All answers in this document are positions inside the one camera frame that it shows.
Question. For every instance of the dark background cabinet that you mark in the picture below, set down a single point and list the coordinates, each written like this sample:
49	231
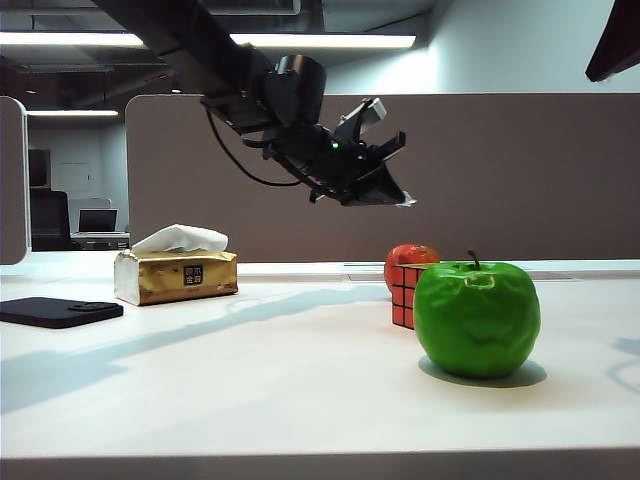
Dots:
39	167

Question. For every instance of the black office chair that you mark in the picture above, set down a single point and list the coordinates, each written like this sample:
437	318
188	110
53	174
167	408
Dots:
49	220

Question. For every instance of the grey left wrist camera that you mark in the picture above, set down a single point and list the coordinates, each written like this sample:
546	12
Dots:
370	112

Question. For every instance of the green plastic apple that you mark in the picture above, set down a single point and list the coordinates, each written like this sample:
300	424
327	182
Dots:
475	330

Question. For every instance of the short ceiling light strip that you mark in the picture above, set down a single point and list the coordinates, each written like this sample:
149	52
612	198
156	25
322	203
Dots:
70	113

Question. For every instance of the black smartphone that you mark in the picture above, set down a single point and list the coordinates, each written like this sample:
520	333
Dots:
50	312

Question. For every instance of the orange plastic fruit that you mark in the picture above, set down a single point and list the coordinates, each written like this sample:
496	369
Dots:
407	254

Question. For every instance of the Rubik's cube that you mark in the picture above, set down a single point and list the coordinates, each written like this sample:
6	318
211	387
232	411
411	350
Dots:
402	300

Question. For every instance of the gold tissue pack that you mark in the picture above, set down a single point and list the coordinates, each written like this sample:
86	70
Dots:
167	282

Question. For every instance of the wide brown desk partition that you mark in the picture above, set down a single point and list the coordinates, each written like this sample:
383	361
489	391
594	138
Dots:
500	200

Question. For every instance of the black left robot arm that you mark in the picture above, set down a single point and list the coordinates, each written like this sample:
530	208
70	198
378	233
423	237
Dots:
200	45

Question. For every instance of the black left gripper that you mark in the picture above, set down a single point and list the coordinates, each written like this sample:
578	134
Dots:
325	160

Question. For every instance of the long ceiling light strip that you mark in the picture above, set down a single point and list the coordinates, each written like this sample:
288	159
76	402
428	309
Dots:
325	41

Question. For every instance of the narrow brown desk partition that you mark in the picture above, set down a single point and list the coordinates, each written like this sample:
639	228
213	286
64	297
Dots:
12	190

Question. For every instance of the background laptop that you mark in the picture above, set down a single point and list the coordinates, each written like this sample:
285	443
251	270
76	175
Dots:
97	221

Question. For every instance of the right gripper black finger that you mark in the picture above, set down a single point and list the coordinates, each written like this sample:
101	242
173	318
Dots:
620	40

